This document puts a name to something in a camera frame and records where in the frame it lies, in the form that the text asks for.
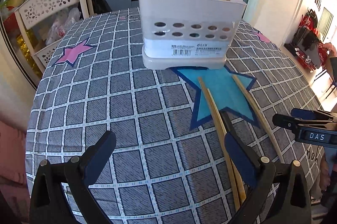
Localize bamboo chopstick right inner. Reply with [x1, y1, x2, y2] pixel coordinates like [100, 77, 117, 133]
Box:
[232, 75, 285, 164]

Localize bamboo chopstick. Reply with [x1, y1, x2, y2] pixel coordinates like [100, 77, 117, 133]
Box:
[232, 75, 285, 164]
[206, 88, 247, 205]
[198, 77, 241, 211]

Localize bamboo chopstick centre right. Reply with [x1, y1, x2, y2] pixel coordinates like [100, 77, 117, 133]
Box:
[206, 88, 247, 205]

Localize bamboo chopstick centre left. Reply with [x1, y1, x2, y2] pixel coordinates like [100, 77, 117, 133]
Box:
[198, 77, 241, 211]

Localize grey checked tablecloth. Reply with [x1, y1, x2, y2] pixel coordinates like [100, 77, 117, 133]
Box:
[26, 8, 324, 223]

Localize white plastic utensil holder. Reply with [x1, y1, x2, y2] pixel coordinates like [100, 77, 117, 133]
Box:
[139, 0, 246, 70]

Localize plastic bag on shelf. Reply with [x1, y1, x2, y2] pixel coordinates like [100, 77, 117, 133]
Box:
[45, 8, 81, 46]

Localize cream perforated plastic shelf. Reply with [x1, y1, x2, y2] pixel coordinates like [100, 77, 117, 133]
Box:
[14, 0, 94, 72]

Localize red items on wall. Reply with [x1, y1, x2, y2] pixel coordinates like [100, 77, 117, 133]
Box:
[284, 9, 336, 72]

